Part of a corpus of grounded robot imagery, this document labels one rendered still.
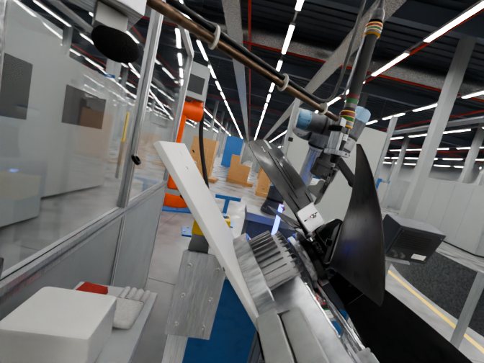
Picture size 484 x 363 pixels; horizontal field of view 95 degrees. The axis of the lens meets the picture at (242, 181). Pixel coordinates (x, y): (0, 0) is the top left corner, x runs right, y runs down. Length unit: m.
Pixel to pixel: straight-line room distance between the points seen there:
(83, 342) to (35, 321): 0.10
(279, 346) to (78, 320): 0.41
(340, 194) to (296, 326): 2.53
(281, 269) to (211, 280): 0.16
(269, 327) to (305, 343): 0.06
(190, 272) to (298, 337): 0.26
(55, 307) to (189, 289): 0.28
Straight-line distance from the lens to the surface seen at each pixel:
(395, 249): 1.38
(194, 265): 0.51
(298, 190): 0.64
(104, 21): 0.33
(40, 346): 0.63
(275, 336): 0.38
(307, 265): 0.59
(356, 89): 0.75
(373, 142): 3.00
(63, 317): 0.64
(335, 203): 2.85
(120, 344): 0.73
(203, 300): 0.56
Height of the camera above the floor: 1.38
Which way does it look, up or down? 7 degrees down
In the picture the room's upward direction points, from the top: 14 degrees clockwise
